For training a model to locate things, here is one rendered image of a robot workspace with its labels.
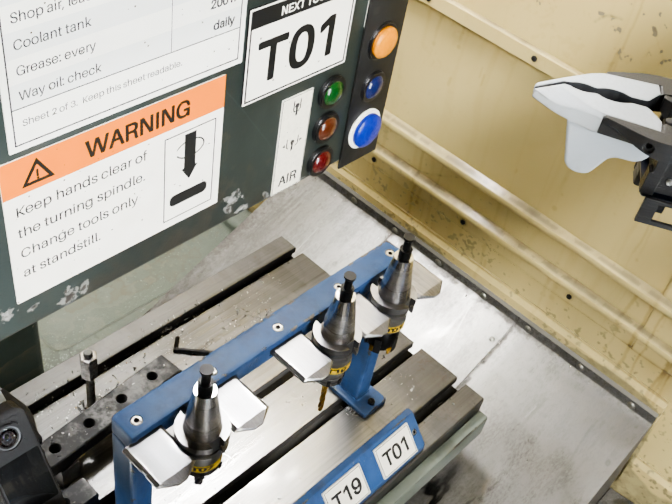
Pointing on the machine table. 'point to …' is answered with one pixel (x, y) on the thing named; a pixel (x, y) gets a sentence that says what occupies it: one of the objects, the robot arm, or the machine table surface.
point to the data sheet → (105, 57)
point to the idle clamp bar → (100, 419)
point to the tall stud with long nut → (89, 375)
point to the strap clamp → (81, 493)
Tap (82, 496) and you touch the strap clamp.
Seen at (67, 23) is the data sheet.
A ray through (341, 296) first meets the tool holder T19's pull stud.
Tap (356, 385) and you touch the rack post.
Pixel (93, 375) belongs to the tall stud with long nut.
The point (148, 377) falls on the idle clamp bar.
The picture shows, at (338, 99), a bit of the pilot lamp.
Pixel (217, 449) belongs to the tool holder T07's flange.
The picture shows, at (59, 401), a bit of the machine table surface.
